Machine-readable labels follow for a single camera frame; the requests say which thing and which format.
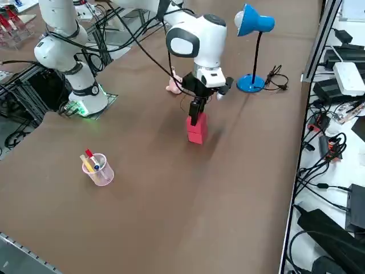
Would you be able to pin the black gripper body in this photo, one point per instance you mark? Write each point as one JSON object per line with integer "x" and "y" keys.
{"x": 198, "y": 90}

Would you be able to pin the aluminium profile post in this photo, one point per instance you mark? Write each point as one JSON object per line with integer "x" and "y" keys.
{"x": 319, "y": 42}

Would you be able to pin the orange black connector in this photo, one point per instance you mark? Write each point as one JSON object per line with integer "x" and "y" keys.
{"x": 332, "y": 151}
{"x": 320, "y": 122}

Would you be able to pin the clear plastic packet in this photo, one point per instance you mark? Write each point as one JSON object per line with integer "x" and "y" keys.
{"x": 349, "y": 112}

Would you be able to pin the pink plush toy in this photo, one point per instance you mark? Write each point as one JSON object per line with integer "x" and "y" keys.
{"x": 172, "y": 87}

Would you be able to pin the yellow marker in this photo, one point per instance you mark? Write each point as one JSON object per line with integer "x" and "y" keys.
{"x": 87, "y": 165}

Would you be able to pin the black box device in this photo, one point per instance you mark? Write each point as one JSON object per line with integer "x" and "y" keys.
{"x": 356, "y": 208}

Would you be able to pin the black aluminium frame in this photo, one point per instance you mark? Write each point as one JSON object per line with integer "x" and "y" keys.
{"x": 20, "y": 85}

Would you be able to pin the white power strip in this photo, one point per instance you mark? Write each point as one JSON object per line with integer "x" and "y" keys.
{"x": 349, "y": 78}

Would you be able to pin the blue desk lamp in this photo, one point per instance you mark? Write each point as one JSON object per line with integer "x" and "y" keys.
{"x": 255, "y": 21}

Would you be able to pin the black power brick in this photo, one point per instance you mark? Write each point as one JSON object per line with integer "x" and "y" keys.
{"x": 328, "y": 91}

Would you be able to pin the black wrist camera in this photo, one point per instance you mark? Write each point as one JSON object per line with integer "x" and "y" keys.
{"x": 229, "y": 83}

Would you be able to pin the clear acrylic rack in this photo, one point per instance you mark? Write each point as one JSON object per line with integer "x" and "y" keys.
{"x": 14, "y": 31}

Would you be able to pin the clear pink plastic cup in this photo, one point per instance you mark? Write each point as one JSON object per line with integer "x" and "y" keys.
{"x": 102, "y": 174}

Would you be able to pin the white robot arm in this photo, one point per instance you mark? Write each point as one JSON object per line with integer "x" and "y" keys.
{"x": 206, "y": 40}

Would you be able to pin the blue capped marker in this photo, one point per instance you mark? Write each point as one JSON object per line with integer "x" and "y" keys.
{"x": 97, "y": 167}

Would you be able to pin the red capped marker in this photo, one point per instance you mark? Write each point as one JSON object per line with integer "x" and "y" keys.
{"x": 89, "y": 154}

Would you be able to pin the grey metal rail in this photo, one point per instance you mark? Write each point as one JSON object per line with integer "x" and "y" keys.
{"x": 17, "y": 259}

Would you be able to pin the large black power adapter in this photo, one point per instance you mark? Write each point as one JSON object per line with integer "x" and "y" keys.
{"x": 350, "y": 55}

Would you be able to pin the small black adapter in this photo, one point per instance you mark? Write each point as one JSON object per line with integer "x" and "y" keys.
{"x": 343, "y": 35}

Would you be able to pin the red foam block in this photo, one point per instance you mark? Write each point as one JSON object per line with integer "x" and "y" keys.
{"x": 196, "y": 138}
{"x": 201, "y": 124}

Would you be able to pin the black flat device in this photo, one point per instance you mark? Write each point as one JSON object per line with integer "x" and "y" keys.
{"x": 322, "y": 225}

